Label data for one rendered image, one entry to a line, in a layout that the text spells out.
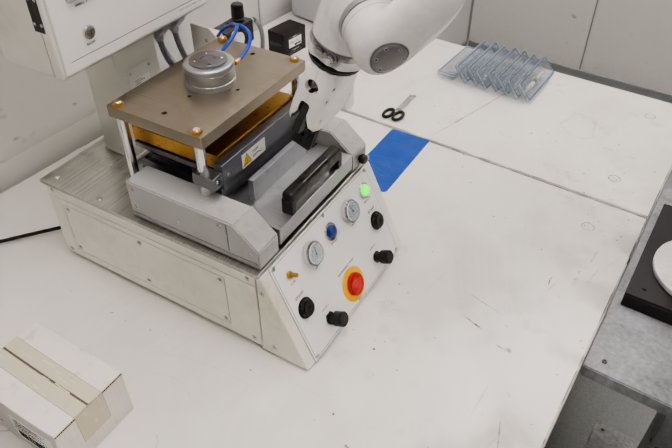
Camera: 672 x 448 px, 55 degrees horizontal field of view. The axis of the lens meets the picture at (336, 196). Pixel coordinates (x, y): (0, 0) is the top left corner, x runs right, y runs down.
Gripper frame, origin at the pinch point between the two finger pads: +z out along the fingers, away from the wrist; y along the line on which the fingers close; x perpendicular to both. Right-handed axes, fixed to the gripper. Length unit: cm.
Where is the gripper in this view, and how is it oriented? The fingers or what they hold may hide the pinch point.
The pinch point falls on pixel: (306, 134)
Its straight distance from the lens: 98.2
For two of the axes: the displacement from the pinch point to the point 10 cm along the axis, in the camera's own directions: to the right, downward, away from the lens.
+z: -2.9, 6.2, 7.3
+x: -8.2, -5.6, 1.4
